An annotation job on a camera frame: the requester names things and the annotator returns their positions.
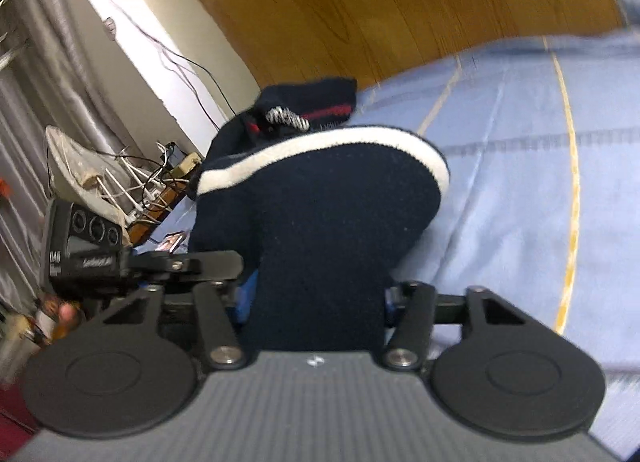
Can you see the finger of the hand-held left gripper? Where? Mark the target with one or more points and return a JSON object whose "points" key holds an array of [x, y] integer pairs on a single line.
{"points": [[200, 264]]}

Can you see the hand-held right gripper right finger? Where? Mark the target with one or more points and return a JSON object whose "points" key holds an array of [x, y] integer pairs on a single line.
{"points": [[390, 309]]}

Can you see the grey curtain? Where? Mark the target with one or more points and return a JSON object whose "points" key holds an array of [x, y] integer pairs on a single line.
{"points": [[30, 92]]}

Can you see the beige power strip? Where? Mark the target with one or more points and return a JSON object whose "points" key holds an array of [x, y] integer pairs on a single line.
{"points": [[186, 165]]}

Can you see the person's left hand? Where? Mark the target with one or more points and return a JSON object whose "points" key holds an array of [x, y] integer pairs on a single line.
{"points": [[67, 313]]}

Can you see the black plug adapter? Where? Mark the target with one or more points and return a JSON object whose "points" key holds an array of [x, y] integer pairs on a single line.
{"points": [[177, 154]]}

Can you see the small printed card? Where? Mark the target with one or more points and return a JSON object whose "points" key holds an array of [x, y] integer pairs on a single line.
{"points": [[170, 241]]}

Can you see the light blue bed sheet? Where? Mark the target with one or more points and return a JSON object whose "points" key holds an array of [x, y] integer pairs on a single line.
{"points": [[510, 182]]}

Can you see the navy sock with white stripe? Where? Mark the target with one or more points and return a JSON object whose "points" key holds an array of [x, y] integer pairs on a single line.
{"points": [[320, 222]]}

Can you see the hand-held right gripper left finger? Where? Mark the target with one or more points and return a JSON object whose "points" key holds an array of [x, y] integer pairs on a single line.
{"points": [[246, 299]]}

